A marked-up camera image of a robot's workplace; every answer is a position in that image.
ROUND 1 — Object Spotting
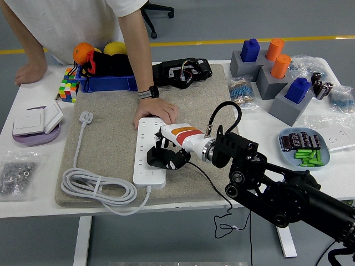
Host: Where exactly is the person's left hand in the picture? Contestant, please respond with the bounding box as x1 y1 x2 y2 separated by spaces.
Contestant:
133 96 179 130

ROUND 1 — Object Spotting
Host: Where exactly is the person's right hand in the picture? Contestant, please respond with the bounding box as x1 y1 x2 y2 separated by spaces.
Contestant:
14 63 47 86

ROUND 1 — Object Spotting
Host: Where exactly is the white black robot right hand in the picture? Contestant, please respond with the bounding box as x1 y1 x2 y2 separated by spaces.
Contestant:
154 123 216 170

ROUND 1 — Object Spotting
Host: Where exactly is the white power strip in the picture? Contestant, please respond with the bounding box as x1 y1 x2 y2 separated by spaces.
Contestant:
133 117 167 189

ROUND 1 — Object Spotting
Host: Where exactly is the black plug adapter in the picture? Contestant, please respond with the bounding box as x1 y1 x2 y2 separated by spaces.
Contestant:
146 146 178 169

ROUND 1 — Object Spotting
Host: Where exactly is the thin black plug cord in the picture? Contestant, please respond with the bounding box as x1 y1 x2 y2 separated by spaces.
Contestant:
187 161 253 266

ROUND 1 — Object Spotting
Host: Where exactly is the person's wrist watch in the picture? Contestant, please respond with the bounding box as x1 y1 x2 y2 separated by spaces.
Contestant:
137 85 160 100

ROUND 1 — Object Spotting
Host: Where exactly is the colourful puzzle cube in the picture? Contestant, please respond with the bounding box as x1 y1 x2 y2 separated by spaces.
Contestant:
58 68 80 104

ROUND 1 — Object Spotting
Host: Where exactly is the grey-brown mat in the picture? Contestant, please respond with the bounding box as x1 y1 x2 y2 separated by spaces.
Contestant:
54 63 252 208

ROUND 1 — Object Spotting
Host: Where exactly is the blue plastic bin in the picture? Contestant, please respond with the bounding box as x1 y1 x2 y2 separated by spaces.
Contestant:
75 48 139 93

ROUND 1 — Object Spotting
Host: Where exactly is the orange fruit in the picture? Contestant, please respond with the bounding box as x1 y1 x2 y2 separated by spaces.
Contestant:
73 42 95 66

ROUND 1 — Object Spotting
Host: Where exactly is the black open electronic device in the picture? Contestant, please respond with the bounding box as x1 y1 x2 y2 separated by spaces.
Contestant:
151 57 214 89

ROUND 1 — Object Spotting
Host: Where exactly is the purple tray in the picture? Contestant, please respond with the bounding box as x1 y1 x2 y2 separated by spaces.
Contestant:
12 105 61 147

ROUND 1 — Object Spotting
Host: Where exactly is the person's torso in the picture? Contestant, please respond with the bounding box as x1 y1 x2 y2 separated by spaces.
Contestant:
2 0 149 66

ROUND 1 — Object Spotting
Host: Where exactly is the bag of taped resistors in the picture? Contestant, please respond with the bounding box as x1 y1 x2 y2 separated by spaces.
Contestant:
227 76 260 111

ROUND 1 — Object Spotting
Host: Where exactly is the yellow fruit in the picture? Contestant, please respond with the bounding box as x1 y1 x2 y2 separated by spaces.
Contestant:
103 41 128 56

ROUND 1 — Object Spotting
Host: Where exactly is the black office chair base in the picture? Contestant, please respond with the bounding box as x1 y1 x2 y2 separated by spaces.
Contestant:
140 3 175 39

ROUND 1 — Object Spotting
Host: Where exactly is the grey socket block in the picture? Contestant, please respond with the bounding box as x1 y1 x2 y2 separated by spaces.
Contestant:
268 88 316 127
255 65 294 100
229 50 268 82

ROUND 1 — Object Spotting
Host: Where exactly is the black cylindrical capacitor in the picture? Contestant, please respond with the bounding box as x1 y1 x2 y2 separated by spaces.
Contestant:
310 134 322 150
299 131 311 147
289 132 302 149
280 135 292 152

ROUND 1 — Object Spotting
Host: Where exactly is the clear bag of metal nuts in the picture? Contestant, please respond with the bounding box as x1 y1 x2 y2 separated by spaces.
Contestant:
0 151 44 202

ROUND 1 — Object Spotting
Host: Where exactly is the light blue plate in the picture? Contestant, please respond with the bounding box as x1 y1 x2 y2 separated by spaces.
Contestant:
278 126 331 170

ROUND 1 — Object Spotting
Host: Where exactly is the blue square peg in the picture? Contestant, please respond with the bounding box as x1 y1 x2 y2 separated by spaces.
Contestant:
285 77 312 105
240 38 261 63

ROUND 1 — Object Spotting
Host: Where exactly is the orange cylinder peg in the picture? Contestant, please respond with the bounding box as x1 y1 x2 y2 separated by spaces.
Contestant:
270 54 292 79
265 38 285 62

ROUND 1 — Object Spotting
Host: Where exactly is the bag of black capacitors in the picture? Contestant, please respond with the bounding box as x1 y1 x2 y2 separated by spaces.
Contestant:
310 71 334 101

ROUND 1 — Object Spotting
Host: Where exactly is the white table leg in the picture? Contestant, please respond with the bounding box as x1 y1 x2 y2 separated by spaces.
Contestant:
73 216 93 266
276 226 298 258

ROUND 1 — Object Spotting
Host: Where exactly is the white wall switch panel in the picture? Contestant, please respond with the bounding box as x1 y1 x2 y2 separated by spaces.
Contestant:
43 100 64 135
13 108 45 136

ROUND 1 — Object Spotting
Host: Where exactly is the black red drawstring bag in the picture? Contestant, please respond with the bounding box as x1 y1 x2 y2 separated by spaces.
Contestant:
72 50 135 94

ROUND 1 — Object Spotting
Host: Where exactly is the white power strip cord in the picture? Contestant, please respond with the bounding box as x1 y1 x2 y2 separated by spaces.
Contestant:
60 111 153 216

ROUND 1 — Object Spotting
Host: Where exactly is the bagged white wall socket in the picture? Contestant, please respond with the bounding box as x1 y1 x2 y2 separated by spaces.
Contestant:
303 114 355 152

